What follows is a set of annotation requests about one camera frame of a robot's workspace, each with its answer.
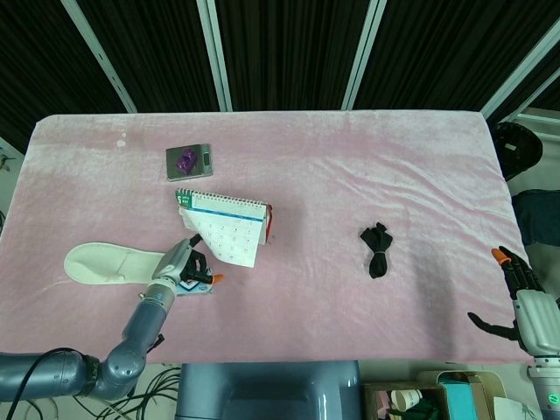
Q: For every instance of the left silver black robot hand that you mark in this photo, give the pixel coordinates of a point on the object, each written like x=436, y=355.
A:
x=172, y=262

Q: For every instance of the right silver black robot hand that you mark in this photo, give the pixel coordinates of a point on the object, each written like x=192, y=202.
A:
x=536, y=315

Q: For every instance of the red desk calendar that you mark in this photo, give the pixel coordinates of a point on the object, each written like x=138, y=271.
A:
x=227, y=227

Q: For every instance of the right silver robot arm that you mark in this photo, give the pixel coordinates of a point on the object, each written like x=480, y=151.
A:
x=547, y=385

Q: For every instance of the blue white soap box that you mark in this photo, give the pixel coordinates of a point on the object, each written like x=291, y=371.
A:
x=194, y=288

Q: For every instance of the dark blue fabric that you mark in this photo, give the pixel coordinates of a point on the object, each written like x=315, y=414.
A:
x=538, y=216

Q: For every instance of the purple crumpled object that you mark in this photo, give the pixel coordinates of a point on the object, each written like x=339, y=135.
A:
x=186, y=159

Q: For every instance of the grey digital kitchen scale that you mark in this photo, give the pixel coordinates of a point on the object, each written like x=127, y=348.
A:
x=205, y=164

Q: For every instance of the teal box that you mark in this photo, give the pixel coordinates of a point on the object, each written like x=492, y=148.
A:
x=459, y=400

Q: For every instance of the white paper cup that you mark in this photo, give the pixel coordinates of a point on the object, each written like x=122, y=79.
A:
x=404, y=399

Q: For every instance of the blue-grey robot torso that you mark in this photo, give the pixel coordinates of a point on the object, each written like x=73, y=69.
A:
x=267, y=389

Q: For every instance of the black round device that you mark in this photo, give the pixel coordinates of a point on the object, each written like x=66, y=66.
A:
x=516, y=149

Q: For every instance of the brown cardboard box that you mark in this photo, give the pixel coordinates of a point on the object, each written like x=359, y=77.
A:
x=376, y=394

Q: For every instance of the pink velvet tablecloth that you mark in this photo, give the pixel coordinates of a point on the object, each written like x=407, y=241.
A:
x=332, y=175

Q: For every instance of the black pleated curtain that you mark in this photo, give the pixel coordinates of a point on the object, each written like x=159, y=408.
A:
x=289, y=48

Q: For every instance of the white metal frame post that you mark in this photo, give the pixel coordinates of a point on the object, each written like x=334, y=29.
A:
x=362, y=57
x=98, y=54
x=520, y=74
x=215, y=57

